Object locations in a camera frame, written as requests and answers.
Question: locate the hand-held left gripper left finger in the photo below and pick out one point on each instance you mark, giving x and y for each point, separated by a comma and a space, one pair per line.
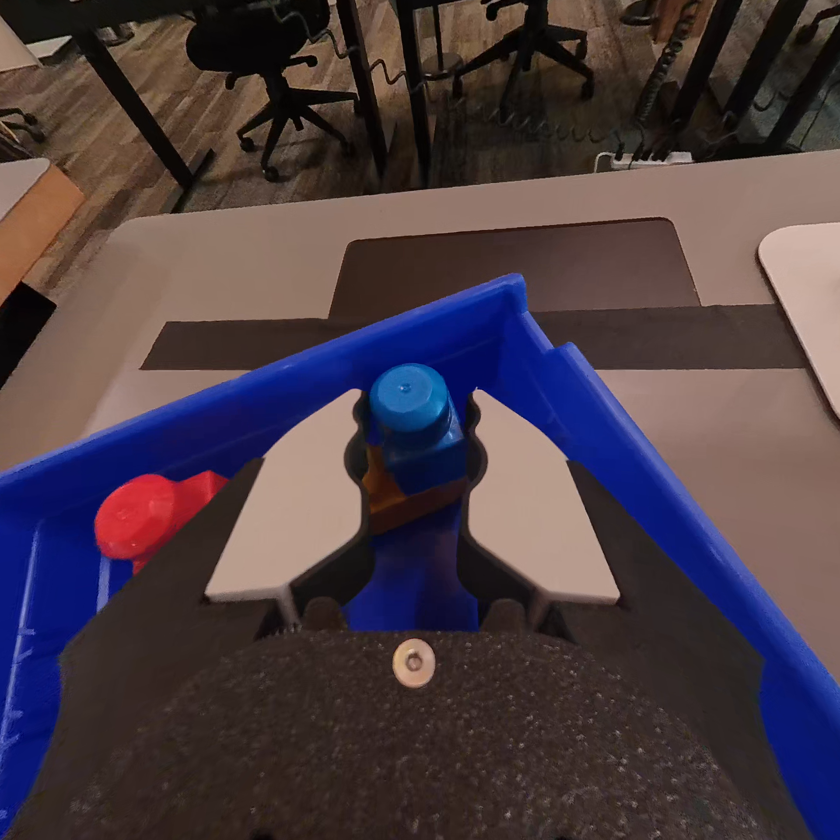
295, 525

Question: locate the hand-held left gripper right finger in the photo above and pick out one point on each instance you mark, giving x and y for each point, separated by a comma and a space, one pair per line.
538, 525

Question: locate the yellow mega block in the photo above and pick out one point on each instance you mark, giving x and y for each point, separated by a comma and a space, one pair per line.
394, 508

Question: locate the blue plastic bin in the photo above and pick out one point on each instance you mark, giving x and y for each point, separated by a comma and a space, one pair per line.
590, 420

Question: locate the blue mega block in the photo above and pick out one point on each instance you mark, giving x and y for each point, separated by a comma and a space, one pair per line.
420, 446

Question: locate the red mega block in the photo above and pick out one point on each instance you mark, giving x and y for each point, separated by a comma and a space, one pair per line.
138, 518

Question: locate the white document stand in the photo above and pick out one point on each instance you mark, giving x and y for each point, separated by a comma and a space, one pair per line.
807, 295

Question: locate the white power strip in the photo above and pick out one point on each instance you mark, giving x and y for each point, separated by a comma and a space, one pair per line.
649, 159

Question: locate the brown wooden desk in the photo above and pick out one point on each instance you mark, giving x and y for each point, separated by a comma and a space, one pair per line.
131, 98
413, 98

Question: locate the black office chair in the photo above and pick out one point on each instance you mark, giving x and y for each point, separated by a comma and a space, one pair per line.
538, 39
249, 39

